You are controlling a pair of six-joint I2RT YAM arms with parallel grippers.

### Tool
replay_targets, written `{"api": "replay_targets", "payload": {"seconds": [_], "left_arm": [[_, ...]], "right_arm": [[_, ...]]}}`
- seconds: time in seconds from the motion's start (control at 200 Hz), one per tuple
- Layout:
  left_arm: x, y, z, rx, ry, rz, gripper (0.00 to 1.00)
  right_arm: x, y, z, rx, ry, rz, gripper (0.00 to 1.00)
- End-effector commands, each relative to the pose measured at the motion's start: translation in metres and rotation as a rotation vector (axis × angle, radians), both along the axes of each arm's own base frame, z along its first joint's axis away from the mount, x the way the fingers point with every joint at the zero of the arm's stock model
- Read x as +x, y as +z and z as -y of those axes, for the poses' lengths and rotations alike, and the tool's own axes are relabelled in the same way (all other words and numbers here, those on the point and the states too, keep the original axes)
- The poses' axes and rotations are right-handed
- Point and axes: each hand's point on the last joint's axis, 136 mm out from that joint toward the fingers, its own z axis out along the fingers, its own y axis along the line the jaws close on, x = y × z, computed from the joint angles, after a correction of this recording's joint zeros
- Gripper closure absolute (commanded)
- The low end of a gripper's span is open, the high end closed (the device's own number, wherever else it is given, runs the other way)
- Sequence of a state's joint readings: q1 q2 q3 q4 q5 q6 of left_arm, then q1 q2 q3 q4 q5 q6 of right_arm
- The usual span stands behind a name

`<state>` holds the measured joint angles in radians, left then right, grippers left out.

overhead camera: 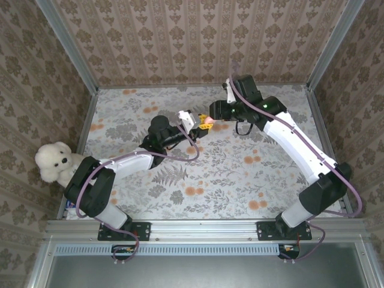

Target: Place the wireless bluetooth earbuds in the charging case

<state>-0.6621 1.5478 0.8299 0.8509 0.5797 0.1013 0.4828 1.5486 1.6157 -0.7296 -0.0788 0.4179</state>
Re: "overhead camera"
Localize white teddy bear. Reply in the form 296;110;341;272
35;142;85;184

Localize grey metal panel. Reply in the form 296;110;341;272
44;254;371;288

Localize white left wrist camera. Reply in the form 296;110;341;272
178;110;200;133

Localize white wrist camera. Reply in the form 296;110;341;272
178;110;200;133
223;78;238;105

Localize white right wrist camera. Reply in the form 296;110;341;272
223;78;238;105

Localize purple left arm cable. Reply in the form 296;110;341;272
74;124;201;266

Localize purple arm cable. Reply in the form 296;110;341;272
74;124;201;266
228;61;363;265

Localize aluminium table side rail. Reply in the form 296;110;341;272
56;88;100;221
305;85;355;219

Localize aluminium mounting rail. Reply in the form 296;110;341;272
44;218;369;241

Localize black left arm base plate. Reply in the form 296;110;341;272
97;221;151;242

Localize aluminium frame post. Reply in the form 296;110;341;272
306;0;367;92
35;0;100;96

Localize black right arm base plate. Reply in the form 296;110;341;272
256;221;313;242

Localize grey slotted cable duct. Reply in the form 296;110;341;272
55;243;280;256

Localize black cable outlet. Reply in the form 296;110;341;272
278;243;301;260
111;244;136;261

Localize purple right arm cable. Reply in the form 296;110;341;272
228;61;363;265

